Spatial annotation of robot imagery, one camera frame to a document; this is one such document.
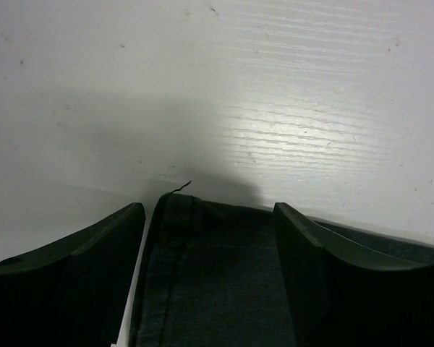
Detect black trousers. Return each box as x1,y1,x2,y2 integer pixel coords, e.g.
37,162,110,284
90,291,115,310
128,189,434,346

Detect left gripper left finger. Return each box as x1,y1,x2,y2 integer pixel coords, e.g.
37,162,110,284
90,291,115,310
0,202,145,346

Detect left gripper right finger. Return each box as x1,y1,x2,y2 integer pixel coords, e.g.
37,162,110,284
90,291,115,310
273,203,434,346

